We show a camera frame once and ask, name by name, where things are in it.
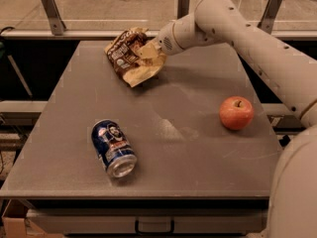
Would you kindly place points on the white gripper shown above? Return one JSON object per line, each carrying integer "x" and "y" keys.
{"x": 165, "y": 40}

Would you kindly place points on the brown sea salt chip bag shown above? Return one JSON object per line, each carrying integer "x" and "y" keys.
{"x": 122, "y": 54}

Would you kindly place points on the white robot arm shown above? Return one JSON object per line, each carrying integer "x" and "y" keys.
{"x": 292, "y": 76}

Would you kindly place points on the blue soda can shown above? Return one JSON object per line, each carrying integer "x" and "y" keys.
{"x": 113, "y": 149}

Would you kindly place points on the red apple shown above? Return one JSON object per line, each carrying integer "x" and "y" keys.
{"x": 236, "y": 113}

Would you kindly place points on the cardboard box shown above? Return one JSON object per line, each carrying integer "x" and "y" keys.
{"x": 16, "y": 224}

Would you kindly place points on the middle metal railing bracket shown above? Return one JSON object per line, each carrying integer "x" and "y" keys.
{"x": 182, "y": 8}

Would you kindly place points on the metal railing bracket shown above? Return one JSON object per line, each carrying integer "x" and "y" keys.
{"x": 182, "y": 8}
{"x": 269, "y": 15}
{"x": 56, "y": 23}

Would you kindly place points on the left metal railing bracket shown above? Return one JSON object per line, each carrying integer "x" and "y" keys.
{"x": 56, "y": 23}

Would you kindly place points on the right metal railing bracket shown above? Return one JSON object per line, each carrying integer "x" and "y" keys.
{"x": 269, "y": 15}

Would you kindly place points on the grey drawer with black handle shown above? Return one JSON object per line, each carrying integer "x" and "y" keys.
{"x": 149, "y": 221}

